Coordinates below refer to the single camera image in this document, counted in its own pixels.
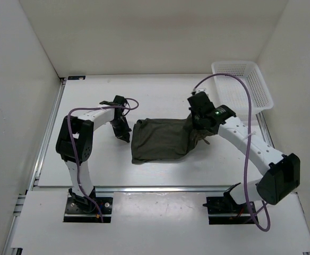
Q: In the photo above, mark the white plastic basket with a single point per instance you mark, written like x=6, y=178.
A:
x=232, y=94

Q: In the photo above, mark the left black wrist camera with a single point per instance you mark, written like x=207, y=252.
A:
x=118, y=101

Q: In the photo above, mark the aluminium rail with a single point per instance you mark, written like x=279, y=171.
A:
x=161, y=188
x=46, y=138
x=264, y=129

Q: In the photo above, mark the olive green shorts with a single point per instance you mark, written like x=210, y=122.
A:
x=164, y=139

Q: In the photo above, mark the aluminium left rail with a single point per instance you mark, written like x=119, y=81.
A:
x=46, y=138

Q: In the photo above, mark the aluminium front rail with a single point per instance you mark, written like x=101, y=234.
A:
x=161, y=188

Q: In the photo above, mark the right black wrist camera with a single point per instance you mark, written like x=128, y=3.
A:
x=199, y=102

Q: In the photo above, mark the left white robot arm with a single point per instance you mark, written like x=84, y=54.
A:
x=75, y=140

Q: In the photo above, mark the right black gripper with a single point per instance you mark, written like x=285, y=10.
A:
x=196, y=125

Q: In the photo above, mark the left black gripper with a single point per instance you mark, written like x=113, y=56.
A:
x=125, y=136

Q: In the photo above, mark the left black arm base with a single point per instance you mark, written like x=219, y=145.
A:
x=82, y=210

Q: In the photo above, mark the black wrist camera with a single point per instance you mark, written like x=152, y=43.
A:
x=118, y=101
x=199, y=102

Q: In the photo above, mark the aluminium right rail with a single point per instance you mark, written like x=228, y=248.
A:
x=264, y=129

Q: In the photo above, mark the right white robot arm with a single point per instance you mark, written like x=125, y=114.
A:
x=280, y=172

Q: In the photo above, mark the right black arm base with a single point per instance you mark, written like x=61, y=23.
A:
x=224, y=211

